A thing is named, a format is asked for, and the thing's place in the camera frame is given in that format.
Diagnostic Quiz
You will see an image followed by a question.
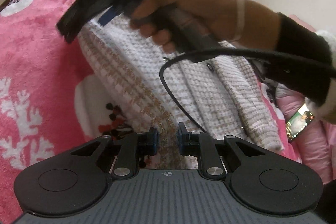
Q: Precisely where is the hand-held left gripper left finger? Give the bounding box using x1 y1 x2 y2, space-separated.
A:
71 127 160 180

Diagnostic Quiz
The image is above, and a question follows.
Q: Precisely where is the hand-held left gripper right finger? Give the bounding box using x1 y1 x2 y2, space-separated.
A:
178 122 266 180

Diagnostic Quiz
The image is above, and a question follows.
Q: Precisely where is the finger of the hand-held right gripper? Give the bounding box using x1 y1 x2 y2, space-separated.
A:
98 5 118 26
56 0 116 44

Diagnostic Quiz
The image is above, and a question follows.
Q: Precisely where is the pink checkered knit cardigan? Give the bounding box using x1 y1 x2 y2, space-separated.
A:
77 11 284 169

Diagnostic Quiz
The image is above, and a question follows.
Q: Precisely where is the person's right forearm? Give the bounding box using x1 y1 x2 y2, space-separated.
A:
247 0 336 125

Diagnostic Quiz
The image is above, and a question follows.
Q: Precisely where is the person's right hand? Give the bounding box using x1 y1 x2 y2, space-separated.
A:
130 0 254 54

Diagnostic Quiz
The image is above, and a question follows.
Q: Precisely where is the pink floral blanket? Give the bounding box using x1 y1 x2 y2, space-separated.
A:
0 0 302 214

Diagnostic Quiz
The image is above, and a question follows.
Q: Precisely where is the smartphone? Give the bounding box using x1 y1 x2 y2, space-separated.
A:
286 103 316 143

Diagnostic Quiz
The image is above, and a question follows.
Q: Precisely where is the pink padded jacket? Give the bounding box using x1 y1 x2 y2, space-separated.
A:
274 88 335 185

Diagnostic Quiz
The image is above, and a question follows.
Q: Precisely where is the person's dark clothing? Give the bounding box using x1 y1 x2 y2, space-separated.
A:
315 181 336 224

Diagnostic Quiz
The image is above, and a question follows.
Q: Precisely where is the pink headboard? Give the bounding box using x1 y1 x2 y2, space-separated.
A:
287 13 323 33

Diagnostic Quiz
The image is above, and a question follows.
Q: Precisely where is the black cable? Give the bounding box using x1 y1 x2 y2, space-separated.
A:
159 48 336 133

